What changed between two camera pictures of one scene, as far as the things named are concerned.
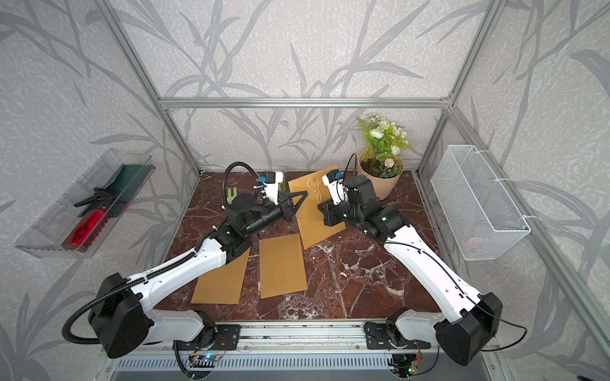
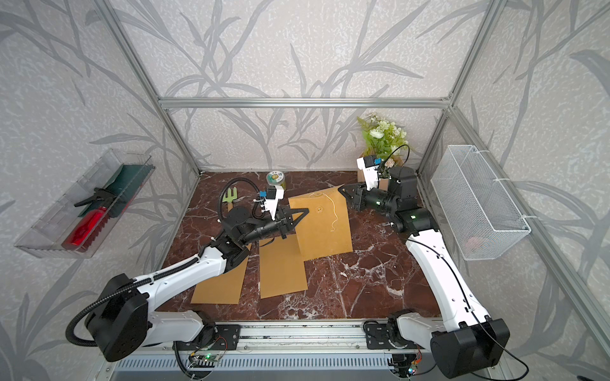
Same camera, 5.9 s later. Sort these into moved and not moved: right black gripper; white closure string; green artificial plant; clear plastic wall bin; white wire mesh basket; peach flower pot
Moved: right black gripper; white closure string
Not moved: clear plastic wall bin; peach flower pot; white wire mesh basket; green artificial plant
